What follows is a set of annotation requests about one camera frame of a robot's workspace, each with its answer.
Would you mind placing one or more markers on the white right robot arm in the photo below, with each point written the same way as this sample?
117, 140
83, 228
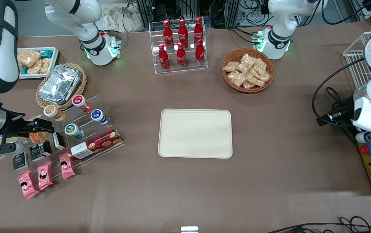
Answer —
88, 19

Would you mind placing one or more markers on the small black box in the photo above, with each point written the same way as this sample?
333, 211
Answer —
20, 160
58, 140
40, 151

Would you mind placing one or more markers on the clear acrylic tiered shelf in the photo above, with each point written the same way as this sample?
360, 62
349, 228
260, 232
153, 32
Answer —
107, 106

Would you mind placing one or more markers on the red tartan cookie box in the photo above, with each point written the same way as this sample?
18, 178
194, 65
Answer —
98, 144

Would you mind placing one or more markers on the green lid yogurt cup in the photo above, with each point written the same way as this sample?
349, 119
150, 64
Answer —
73, 131

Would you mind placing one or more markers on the white rectangular bin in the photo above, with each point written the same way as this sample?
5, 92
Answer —
33, 77

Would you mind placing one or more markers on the red cola bottle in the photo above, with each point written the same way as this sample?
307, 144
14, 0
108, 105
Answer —
167, 34
198, 30
181, 56
182, 32
163, 58
200, 53

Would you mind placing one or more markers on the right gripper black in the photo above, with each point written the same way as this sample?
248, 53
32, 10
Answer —
12, 124

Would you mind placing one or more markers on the clear wrapped cracker packet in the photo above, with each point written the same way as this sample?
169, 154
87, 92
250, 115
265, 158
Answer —
256, 80
248, 59
230, 66
248, 85
237, 78
243, 68
264, 77
260, 65

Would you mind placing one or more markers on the round brown wicker basket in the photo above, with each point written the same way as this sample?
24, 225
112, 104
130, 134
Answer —
248, 91

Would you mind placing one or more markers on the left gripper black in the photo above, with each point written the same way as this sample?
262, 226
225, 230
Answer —
344, 104

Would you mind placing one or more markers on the cream rectangular tray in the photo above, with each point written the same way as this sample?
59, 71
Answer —
195, 134

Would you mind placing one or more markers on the large rice cracker bag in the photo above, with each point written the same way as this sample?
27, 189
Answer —
28, 57

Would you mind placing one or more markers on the pink snack packet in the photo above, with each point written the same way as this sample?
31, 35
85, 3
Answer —
27, 185
44, 174
66, 165

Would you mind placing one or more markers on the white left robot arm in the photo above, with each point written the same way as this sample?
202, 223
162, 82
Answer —
282, 19

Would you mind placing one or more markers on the oval light wicker basket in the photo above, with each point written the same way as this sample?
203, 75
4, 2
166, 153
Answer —
61, 106

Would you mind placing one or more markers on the teal snack packet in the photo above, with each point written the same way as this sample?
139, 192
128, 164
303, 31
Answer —
24, 70
47, 52

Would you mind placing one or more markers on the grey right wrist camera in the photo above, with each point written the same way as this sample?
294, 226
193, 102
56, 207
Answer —
10, 149

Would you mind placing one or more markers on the clear acrylic bottle rack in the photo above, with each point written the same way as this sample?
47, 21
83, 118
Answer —
190, 69

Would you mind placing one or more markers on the red lid yogurt cup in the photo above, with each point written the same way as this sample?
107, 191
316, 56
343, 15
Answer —
81, 102

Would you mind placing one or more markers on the orange lid yogurt cup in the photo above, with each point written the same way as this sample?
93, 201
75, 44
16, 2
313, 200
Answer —
53, 112

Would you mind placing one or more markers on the crumpled beige cloth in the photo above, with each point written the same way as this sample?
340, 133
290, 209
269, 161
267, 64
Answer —
114, 17

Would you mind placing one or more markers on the blue lid yogurt cup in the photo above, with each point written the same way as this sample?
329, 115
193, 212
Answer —
99, 116

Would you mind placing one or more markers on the aluminium foil container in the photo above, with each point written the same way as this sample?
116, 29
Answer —
61, 84

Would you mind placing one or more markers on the metal equipment rack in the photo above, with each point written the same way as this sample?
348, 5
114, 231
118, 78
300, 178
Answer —
224, 13

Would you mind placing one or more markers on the small silver device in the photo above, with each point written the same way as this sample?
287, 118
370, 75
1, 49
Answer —
189, 229

